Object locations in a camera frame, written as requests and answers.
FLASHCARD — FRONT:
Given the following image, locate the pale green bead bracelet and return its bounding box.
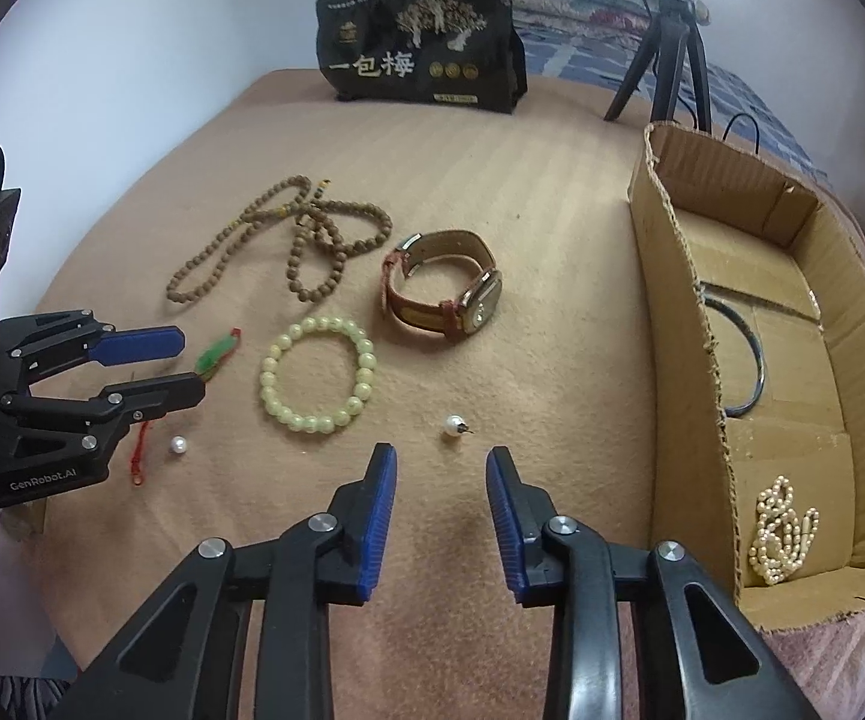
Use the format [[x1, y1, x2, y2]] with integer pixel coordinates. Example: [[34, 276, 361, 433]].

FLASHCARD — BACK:
[[259, 315, 377, 434]]

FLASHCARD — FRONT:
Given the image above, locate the tan fleece blanket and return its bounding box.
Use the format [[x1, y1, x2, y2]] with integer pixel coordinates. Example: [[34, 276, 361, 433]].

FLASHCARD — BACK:
[[28, 67, 865, 720]]

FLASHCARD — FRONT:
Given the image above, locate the black snack bag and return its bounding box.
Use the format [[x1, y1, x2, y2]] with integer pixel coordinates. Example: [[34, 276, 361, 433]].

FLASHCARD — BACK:
[[316, 0, 530, 115]]

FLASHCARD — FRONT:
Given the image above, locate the white pearl necklace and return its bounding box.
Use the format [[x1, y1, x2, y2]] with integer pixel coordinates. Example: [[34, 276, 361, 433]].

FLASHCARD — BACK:
[[747, 474, 821, 586]]

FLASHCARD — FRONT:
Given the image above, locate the blue plaid bedsheet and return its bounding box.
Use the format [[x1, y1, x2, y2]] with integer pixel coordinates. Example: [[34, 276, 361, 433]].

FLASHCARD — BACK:
[[515, 21, 833, 182]]

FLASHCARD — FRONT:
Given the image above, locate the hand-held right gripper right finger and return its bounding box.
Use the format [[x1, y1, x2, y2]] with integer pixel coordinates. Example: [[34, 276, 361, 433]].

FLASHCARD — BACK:
[[485, 447, 824, 720]]

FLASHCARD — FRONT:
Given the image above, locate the green jade pendant red cord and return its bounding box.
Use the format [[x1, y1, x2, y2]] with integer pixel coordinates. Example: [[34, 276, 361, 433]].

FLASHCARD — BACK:
[[128, 327, 245, 486]]

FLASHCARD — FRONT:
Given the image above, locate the cardboard box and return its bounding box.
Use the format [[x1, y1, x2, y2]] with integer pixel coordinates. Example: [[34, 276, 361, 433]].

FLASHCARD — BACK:
[[627, 121, 865, 635]]

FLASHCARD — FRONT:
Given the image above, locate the brown wooden bead necklace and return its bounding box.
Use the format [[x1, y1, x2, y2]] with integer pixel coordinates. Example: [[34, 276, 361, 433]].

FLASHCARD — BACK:
[[164, 174, 395, 306]]

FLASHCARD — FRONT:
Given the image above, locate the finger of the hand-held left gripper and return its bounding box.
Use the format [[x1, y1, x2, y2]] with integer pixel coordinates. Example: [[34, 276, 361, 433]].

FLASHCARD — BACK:
[[0, 309, 188, 392], [0, 372, 206, 467]]

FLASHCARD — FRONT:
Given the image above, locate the brown leather strap wristwatch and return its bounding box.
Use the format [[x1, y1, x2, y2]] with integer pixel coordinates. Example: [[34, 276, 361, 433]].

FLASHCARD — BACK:
[[380, 230, 503, 338]]

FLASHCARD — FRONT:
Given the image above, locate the black bangle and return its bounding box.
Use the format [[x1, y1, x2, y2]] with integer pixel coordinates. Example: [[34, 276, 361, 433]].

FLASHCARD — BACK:
[[702, 296, 768, 418]]

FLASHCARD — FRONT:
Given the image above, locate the black tripod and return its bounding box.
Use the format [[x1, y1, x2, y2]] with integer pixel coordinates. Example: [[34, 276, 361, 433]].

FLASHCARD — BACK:
[[603, 0, 713, 128]]

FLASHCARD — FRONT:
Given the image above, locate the black cable loop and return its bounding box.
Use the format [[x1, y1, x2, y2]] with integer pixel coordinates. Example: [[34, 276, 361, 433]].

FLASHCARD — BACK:
[[721, 113, 762, 155]]

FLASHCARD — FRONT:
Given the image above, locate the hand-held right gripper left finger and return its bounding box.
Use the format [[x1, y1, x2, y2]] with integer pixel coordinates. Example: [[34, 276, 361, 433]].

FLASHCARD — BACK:
[[46, 442, 400, 720]]

